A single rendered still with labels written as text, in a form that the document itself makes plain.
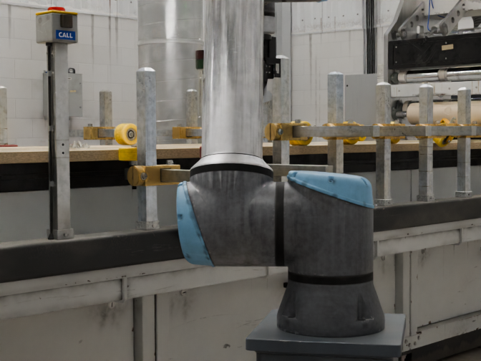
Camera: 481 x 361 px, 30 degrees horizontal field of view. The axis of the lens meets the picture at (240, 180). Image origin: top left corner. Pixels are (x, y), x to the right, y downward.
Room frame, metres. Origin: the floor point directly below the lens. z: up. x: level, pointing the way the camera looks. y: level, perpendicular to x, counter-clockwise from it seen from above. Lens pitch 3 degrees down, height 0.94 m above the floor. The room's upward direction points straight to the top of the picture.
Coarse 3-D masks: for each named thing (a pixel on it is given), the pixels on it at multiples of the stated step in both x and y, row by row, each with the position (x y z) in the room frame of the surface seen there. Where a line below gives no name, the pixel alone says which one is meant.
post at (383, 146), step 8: (376, 88) 2.96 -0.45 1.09; (384, 88) 2.94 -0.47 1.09; (376, 96) 2.96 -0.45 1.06; (384, 96) 2.94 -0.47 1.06; (376, 104) 2.96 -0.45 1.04; (384, 104) 2.94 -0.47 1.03; (376, 112) 2.96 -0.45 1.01; (384, 112) 2.94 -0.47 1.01; (376, 120) 2.96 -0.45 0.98; (384, 120) 2.94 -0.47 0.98; (376, 144) 2.96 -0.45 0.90; (384, 144) 2.94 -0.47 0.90; (376, 152) 2.96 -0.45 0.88; (384, 152) 2.94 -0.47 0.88; (376, 160) 2.96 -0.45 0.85; (384, 160) 2.94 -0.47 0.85; (376, 168) 2.96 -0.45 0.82; (384, 168) 2.94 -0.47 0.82; (376, 176) 2.96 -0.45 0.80; (384, 176) 2.94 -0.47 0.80; (376, 184) 2.96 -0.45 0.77; (384, 184) 2.94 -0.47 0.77; (376, 192) 2.96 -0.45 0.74; (384, 192) 2.94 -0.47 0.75
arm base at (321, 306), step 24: (288, 288) 1.56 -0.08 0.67; (312, 288) 1.51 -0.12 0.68; (336, 288) 1.50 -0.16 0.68; (360, 288) 1.52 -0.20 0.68; (288, 312) 1.54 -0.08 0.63; (312, 312) 1.50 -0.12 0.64; (336, 312) 1.49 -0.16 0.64; (360, 312) 1.51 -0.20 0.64; (312, 336) 1.49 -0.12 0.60; (336, 336) 1.48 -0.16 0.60
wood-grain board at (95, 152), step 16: (176, 144) 3.50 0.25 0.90; (192, 144) 3.47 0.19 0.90; (272, 144) 3.32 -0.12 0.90; (320, 144) 3.24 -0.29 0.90; (368, 144) 3.16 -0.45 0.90; (400, 144) 3.28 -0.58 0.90; (416, 144) 3.35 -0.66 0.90; (448, 144) 3.51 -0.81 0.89; (480, 144) 3.68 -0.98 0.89; (0, 160) 2.13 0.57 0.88; (16, 160) 2.16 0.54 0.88; (32, 160) 2.19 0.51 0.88; (48, 160) 2.22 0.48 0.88; (80, 160) 2.29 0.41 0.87; (96, 160) 2.33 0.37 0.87
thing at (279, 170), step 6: (276, 168) 2.32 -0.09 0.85; (282, 168) 2.31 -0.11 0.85; (288, 168) 2.29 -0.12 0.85; (294, 168) 2.28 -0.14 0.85; (300, 168) 2.26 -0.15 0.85; (306, 168) 2.25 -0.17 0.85; (312, 168) 2.23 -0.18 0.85; (318, 168) 2.22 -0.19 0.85; (324, 168) 2.21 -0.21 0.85; (330, 168) 2.22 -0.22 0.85; (276, 174) 2.32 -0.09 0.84; (282, 174) 2.31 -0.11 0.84
